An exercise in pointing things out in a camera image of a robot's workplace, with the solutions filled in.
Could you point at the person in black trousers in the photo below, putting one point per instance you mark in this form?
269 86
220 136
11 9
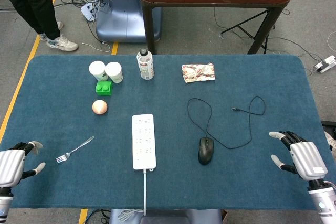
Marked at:
34 6

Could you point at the pink round ball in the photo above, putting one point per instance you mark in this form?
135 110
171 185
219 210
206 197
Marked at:
99 107

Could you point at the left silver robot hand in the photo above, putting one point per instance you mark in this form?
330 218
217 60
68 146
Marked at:
10 162

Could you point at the crumpled red white wrapper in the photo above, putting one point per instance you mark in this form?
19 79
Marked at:
198 72

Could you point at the silver metal fork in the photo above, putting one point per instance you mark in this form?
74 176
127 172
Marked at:
74 149

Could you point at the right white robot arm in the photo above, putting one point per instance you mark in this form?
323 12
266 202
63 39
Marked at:
323 200

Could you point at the white multi-socket with plugs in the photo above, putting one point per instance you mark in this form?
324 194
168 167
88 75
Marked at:
90 10

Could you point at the white floor power strip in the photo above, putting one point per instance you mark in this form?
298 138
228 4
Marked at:
326 64

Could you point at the green toy building block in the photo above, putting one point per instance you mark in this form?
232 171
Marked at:
104 88

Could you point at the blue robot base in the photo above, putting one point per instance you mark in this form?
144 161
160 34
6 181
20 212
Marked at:
123 11

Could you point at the black computer mouse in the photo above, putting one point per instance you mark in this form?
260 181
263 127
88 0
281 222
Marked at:
206 151

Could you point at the white paper cup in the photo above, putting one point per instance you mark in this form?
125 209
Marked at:
114 72
97 70

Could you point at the blue grey robot chest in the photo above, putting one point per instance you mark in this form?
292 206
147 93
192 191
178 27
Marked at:
165 216

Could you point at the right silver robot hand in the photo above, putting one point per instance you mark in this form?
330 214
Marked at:
307 159

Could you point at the blue felt table cloth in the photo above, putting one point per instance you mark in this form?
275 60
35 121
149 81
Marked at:
236 176

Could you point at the clear plastic water bottle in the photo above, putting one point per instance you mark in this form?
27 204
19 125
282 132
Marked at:
145 65

